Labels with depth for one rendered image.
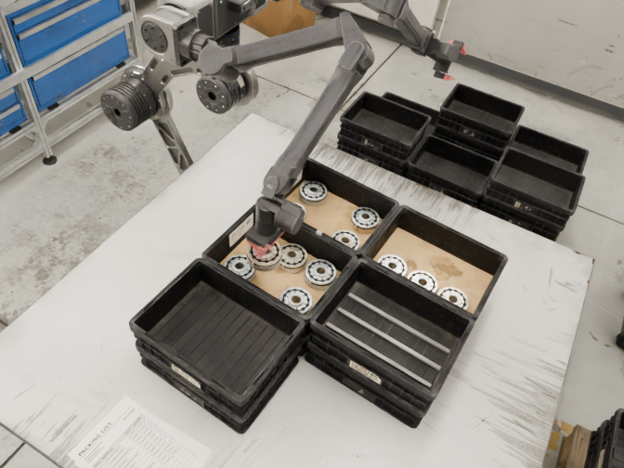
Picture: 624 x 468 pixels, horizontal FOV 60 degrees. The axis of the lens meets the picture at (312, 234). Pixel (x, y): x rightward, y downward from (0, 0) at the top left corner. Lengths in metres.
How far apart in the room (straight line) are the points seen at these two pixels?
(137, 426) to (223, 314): 0.39
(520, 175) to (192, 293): 1.83
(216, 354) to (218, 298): 0.19
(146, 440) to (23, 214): 1.90
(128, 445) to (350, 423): 0.62
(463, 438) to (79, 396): 1.13
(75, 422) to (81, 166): 2.04
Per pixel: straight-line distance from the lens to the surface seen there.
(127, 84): 2.34
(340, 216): 1.95
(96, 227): 3.11
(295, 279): 1.75
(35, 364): 1.85
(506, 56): 4.61
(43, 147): 3.47
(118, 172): 3.40
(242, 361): 1.59
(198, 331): 1.65
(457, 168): 3.01
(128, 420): 1.69
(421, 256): 1.90
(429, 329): 1.73
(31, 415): 1.78
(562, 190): 2.96
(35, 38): 3.26
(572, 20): 4.44
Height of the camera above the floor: 2.23
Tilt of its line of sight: 48 degrees down
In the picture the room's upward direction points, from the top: 8 degrees clockwise
